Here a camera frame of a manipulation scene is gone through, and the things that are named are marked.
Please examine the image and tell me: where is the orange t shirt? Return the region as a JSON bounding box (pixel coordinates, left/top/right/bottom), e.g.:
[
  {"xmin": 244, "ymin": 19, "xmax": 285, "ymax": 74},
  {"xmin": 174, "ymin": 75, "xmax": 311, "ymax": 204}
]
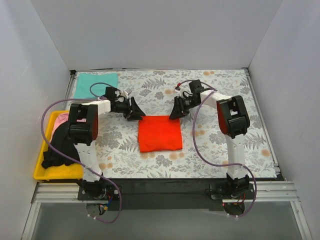
[{"xmin": 137, "ymin": 115, "xmax": 183, "ymax": 153}]

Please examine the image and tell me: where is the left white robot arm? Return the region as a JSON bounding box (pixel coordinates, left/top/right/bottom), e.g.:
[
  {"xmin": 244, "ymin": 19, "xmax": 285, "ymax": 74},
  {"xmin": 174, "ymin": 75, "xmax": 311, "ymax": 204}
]
[{"xmin": 66, "ymin": 85, "xmax": 146, "ymax": 200}]

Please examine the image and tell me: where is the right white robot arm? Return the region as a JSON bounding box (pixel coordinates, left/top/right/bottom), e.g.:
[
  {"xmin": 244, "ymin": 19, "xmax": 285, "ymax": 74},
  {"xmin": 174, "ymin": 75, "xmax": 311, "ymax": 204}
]
[{"xmin": 169, "ymin": 79, "xmax": 251, "ymax": 199}]

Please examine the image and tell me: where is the folded teal t shirt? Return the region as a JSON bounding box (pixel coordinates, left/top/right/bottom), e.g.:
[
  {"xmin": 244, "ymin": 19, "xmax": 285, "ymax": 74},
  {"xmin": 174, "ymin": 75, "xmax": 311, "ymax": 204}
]
[{"xmin": 73, "ymin": 73, "xmax": 118, "ymax": 99}]

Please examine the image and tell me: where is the pink t shirt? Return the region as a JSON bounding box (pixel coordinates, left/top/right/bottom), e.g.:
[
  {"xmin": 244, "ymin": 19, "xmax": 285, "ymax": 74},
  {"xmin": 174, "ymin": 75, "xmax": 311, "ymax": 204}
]
[{"xmin": 51, "ymin": 112, "xmax": 69, "ymax": 137}]

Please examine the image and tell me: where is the black t shirt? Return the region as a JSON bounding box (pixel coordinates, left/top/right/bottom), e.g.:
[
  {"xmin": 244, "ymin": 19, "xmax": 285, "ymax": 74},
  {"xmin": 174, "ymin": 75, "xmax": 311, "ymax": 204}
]
[{"xmin": 41, "ymin": 122, "xmax": 80, "ymax": 169}]

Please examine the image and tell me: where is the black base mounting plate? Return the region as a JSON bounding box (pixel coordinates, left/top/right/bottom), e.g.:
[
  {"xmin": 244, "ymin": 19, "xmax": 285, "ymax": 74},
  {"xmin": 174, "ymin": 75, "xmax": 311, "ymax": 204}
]
[{"xmin": 77, "ymin": 178, "xmax": 255, "ymax": 212}]

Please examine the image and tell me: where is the yellow plastic tray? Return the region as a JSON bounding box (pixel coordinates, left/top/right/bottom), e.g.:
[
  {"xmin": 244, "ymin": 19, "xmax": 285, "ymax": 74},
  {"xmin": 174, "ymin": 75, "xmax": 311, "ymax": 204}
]
[{"xmin": 33, "ymin": 110, "xmax": 83, "ymax": 181}]

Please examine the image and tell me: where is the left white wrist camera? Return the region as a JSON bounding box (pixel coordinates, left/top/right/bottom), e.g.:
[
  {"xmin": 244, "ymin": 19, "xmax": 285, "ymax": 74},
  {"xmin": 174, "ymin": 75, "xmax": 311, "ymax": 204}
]
[{"xmin": 121, "ymin": 88, "xmax": 132, "ymax": 99}]

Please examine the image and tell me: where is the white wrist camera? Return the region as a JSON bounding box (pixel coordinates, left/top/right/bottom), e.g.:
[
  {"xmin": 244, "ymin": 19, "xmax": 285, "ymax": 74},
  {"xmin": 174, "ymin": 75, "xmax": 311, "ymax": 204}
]
[
  {"xmin": 174, "ymin": 83, "xmax": 181, "ymax": 95},
  {"xmin": 121, "ymin": 88, "xmax": 132, "ymax": 99}
]

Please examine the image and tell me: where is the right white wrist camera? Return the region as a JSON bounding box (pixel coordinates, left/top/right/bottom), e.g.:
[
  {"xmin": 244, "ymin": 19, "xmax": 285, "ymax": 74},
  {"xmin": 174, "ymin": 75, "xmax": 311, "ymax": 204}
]
[{"xmin": 174, "ymin": 83, "xmax": 181, "ymax": 95}]

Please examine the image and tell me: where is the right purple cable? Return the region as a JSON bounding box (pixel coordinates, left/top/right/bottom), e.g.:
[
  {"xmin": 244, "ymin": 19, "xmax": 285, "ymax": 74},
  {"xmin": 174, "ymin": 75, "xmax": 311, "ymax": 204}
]
[{"xmin": 176, "ymin": 79, "xmax": 257, "ymax": 219}]

